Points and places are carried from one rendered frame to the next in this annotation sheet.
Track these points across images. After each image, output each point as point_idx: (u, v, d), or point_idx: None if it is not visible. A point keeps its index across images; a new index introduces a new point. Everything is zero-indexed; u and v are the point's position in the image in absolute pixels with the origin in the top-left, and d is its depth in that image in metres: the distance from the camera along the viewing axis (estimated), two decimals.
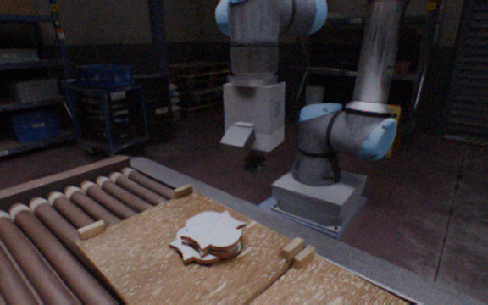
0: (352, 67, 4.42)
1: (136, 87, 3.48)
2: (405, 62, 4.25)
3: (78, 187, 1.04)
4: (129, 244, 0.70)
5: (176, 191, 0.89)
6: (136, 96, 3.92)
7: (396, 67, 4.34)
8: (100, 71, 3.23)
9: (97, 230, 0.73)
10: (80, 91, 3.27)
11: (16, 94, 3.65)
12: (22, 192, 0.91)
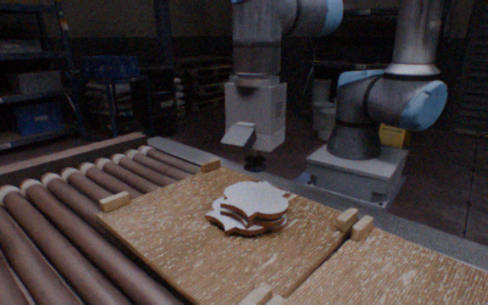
0: (360, 59, 4.34)
1: (142, 78, 3.40)
2: None
3: (92, 164, 0.96)
4: (158, 216, 0.62)
5: (204, 164, 0.81)
6: (141, 88, 3.84)
7: None
8: (105, 62, 3.15)
9: (120, 202, 0.65)
10: (84, 81, 3.19)
11: (19, 86, 3.57)
12: (33, 167, 0.83)
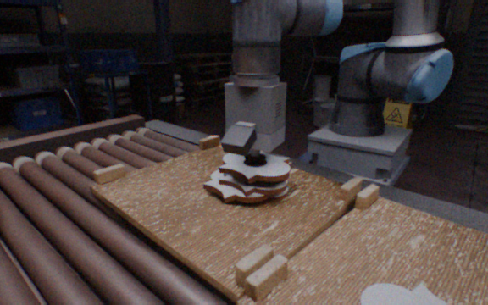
0: None
1: (141, 72, 3.37)
2: None
3: None
4: (154, 187, 0.60)
5: (202, 141, 0.78)
6: (141, 83, 3.81)
7: None
8: (104, 55, 3.12)
9: (115, 174, 0.63)
10: (83, 74, 3.17)
11: (17, 80, 3.54)
12: (27, 144, 0.81)
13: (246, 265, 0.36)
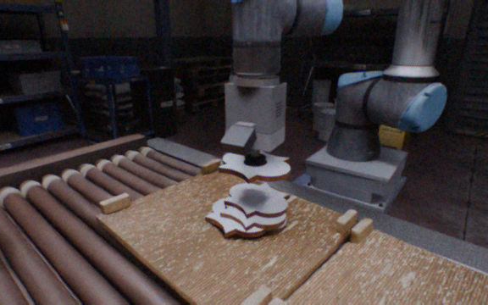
0: (360, 59, 4.34)
1: (142, 79, 3.40)
2: None
3: (92, 166, 0.96)
4: (158, 218, 0.62)
5: (203, 166, 0.81)
6: (141, 89, 3.84)
7: None
8: (105, 62, 3.15)
9: (120, 204, 0.65)
10: (84, 82, 3.19)
11: (19, 86, 3.57)
12: (33, 169, 0.83)
13: None
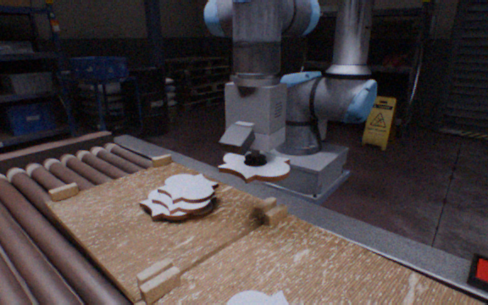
0: None
1: (131, 79, 3.47)
2: (401, 55, 4.24)
3: (58, 160, 1.03)
4: (100, 205, 0.69)
5: (154, 160, 0.88)
6: (131, 89, 3.91)
7: (392, 60, 4.33)
8: (94, 63, 3.22)
9: (69, 192, 0.72)
10: (73, 82, 3.26)
11: (10, 86, 3.64)
12: None
13: (144, 275, 0.45)
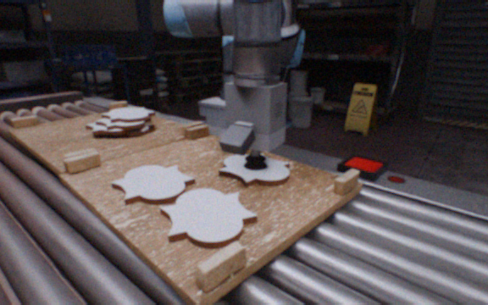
0: (333, 50, 4.53)
1: (119, 66, 3.58)
2: None
3: None
4: (54, 130, 0.81)
5: (110, 104, 0.99)
6: (121, 77, 4.02)
7: (376, 50, 4.45)
8: (83, 49, 3.34)
9: (29, 122, 0.84)
10: (63, 69, 3.38)
11: (3, 74, 3.76)
12: None
13: (69, 155, 0.57)
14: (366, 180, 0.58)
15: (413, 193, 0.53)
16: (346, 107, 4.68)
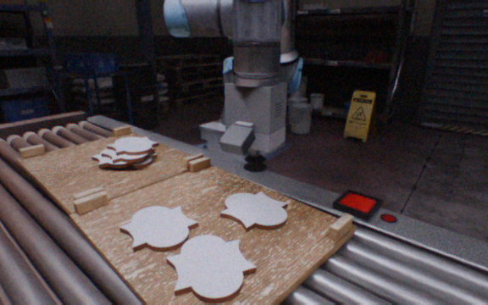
0: (332, 57, 4.56)
1: (120, 74, 3.62)
2: (383, 52, 4.39)
3: (36, 134, 1.18)
4: (61, 160, 0.84)
5: (114, 130, 1.03)
6: (122, 84, 4.06)
7: (375, 57, 4.48)
8: (85, 58, 3.37)
9: (36, 152, 0.87)
10: (65, 76, 3.41)
11: (5, 81, 3.79)
12: None
13: (79, 196, 0.60)
14: (360, 219, 0.61)
15: (403, 235, 0.56)
16: (346, 113, 4.71)
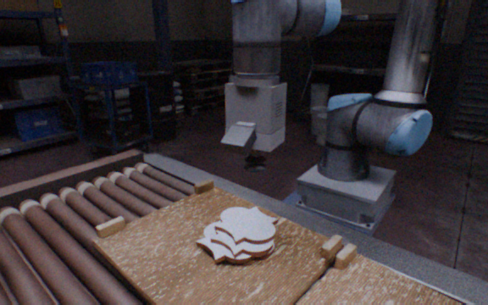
0: (357, 64, 4.37)
1: (141, 84, 3.42)
2: None
3: (90, 183, 0.98)
4: (152, 242, 0.65)
5: (197, 186, 0.83)
6: (141, 93, 3.86)
7: None
8: (104, 68, 3.17)
9: (116, 228, 0.68)
10: (83, 88, 3.22)
11: (19, 91, 3.60)
12: (32, 188, 0.86)
13: None
14: None
15: None
16: None
